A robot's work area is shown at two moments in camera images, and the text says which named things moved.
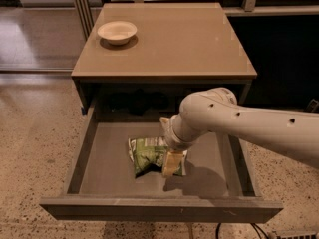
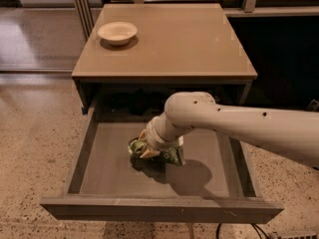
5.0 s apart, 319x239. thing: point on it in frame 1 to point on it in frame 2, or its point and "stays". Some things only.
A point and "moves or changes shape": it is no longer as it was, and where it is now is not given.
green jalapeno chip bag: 149,152 moves or changes shape
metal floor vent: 296,235 stays
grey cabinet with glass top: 178,51 stays
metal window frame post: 82,6 stays
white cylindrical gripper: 169,136 to 154,137
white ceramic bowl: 117,32 stays
